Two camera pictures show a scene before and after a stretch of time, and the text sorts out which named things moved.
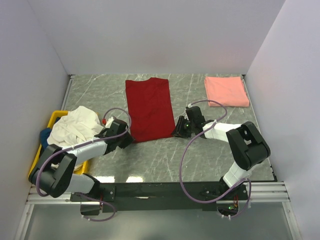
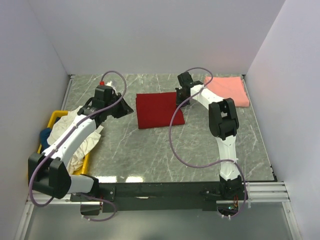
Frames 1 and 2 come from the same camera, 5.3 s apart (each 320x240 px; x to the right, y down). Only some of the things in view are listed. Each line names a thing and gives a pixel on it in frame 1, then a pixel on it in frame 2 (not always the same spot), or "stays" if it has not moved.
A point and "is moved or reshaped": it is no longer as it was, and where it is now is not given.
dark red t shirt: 149,109 is moved or reshaped
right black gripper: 179,131 to 178,102
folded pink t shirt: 230,91 stays
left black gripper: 128,140 to 125,109
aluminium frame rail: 260,192 stays
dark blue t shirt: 44,135 stays
